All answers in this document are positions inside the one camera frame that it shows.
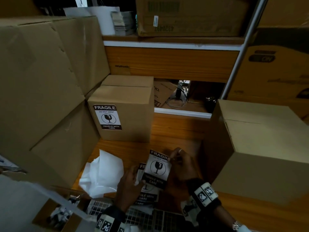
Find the person's left hand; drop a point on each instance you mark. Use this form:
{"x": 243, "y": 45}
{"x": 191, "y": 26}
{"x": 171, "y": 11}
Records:
{"x": 128, "y": 188}

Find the person's right hand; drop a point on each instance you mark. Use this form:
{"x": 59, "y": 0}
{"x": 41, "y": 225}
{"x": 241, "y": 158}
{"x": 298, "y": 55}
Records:
{"x": 186, "y": 169}

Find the stack of fragile stickers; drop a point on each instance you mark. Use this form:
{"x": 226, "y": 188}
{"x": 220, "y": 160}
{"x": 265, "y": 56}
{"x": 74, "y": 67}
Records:
{"x": 147, "y": 196}

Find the white backing paper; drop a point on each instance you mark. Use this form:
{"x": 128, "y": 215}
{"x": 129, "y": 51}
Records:
{"x": 103, "y": 173}

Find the fragile sticker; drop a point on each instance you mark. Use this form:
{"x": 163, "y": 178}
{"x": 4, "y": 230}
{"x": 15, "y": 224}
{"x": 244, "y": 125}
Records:
{"x": 157, "y": 169}
{"x": 9, "y": 166}
{"x": 107, "y": 117}

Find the small taped cardboard box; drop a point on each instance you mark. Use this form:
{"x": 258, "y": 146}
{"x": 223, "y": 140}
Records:
{"x": 135, "y": 113}
{"x": 260, "y": 154}

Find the squarish taped cardboard box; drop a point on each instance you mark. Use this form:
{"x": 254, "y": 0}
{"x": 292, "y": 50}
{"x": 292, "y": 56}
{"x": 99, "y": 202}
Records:
{"x": 36, "y": 89}

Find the large stapled cardboard box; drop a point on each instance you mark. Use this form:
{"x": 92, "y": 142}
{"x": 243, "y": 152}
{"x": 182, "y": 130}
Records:
{"x": 89, "y": 53}

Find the person's right forearm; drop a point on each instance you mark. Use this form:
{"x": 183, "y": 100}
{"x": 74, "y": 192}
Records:
{"x": 224, "y": 217}

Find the barcode printed cardboard box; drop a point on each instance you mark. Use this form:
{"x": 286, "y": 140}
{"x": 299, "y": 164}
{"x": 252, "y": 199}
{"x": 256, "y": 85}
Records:
{"x": 164, "y": 90}

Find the person's white sleeve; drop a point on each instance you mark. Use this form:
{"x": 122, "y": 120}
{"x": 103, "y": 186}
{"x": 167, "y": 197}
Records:
{"x": 245, "y": 229}

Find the large cardboard box dark band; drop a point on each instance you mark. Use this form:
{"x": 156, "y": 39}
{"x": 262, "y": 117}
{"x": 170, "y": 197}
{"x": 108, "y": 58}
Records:
{"x": 268, "y": 79}

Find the large cardboard box white sticker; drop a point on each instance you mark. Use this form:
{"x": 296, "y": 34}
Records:
{"x": 193, "y": 16}

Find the plastic wrapped cardboard box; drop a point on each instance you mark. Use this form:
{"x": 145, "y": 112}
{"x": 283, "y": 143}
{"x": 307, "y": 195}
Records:
{"x": 282, "y": 12}

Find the right wrist tracker band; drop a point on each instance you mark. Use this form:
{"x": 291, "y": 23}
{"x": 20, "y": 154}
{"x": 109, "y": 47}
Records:
{"x": 204, "y": 194}

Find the wrist tracker band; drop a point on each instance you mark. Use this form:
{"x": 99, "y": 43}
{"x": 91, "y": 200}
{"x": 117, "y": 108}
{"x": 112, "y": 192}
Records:
{"x": 108, "y": 221}
{"x": 204, "y": 194}

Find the left wrist tracker band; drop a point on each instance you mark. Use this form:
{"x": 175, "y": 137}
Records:
{"x": 108, "y": 221}

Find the crumpled paper scraps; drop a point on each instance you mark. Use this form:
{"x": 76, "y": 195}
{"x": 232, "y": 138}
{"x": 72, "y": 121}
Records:
{"x": 61, "y": 212}

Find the stack of grey cards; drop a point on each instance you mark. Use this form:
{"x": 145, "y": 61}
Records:
{"x": 123, "y": 22}

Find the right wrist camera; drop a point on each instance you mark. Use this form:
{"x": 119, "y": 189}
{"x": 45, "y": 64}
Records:
{"x": 190, "y": 210}

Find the white frame bar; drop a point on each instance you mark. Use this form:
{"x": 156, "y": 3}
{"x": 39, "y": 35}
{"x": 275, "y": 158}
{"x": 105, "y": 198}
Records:
{"x": 21, "y": 202}

